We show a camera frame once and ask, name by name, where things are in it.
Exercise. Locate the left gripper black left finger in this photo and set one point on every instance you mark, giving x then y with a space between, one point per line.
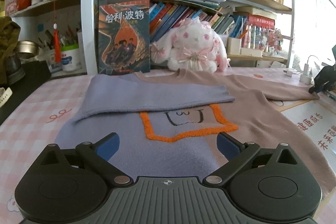
96 156

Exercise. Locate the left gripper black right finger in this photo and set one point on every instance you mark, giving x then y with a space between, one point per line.
239 155

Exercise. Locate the pink and lilac sweater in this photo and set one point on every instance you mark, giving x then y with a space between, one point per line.
168 125

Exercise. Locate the white charger plug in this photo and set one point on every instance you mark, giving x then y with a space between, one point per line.
310 70

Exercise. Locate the pink cartoon desk mat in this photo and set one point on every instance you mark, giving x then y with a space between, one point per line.
37 121

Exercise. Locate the red boxed book set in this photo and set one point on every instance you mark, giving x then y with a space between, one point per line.
261 21

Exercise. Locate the small white box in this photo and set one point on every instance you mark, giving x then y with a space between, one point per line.
233 46

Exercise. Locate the white brush holder cup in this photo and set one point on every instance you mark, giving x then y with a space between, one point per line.
70 58

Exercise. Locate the pink white bunny plush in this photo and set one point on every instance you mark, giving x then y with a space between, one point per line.
192 45

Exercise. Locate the Harry Potter book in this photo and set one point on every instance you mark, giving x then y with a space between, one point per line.
123 38

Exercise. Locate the metal round tin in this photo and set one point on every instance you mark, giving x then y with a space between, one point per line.
27 49

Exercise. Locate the olive green bag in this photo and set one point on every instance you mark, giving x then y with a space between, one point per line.
9 32

